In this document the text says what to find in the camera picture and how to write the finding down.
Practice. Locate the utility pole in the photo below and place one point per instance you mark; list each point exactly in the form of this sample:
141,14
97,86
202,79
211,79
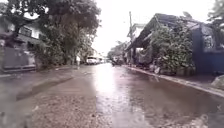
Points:
130,28

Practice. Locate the concrete kerb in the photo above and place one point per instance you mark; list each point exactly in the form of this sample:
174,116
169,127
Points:
180,81

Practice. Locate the green climbing bush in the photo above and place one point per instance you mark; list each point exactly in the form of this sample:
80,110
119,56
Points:
171,48

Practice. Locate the person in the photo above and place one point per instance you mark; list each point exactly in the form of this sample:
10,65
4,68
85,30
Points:
78,60

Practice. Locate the large green tree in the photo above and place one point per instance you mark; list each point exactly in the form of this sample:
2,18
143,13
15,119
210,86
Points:
66,30

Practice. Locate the dark metal gate fence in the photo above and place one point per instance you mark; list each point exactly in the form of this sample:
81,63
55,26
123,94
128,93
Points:
15,59

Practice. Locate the wet grey concrete road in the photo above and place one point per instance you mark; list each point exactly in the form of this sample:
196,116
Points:
110,96

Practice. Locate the white parked vehicle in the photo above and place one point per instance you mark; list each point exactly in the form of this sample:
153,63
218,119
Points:
91,60

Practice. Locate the blue building with roof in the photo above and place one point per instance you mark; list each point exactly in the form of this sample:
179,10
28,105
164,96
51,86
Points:
206,50

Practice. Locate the white house with balcony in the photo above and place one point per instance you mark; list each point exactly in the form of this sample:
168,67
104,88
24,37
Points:
28,33

